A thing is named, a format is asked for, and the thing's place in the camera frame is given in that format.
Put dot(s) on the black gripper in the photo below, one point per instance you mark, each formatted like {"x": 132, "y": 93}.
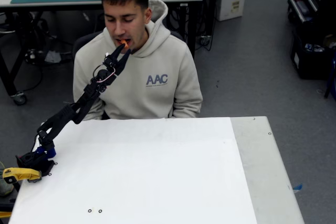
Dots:
{"x": 117, "y": 63}

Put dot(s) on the orange baby carrot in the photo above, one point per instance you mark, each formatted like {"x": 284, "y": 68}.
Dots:
{"x": 125, "y": 43}

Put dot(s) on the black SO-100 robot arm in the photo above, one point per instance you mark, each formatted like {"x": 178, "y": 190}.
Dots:
{"x": 63, "y": 116}

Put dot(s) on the man in beige hoodie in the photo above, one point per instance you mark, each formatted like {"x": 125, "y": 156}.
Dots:
{"x": 147, "y": 90}

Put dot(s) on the workbench caster wheel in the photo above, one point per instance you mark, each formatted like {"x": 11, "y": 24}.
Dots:
{"x": 19, "y": 98}

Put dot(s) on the large white paper sheet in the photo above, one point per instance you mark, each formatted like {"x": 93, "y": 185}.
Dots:
{"x": 144, "y": 169}

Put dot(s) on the yellow black clamp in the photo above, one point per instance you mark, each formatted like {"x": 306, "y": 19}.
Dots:
{"x": 21, "y": 174}
{"x": 5, "y": 214}

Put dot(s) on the grey green shoe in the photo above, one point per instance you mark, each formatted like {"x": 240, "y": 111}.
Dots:
{"x": 5, "y": 187}

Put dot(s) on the black bin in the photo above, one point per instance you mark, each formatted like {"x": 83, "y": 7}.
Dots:
{"x": 309, "y": 64}

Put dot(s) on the blue tape scrap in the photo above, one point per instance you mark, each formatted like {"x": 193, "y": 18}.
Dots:
{"x": 297, "y": 187}

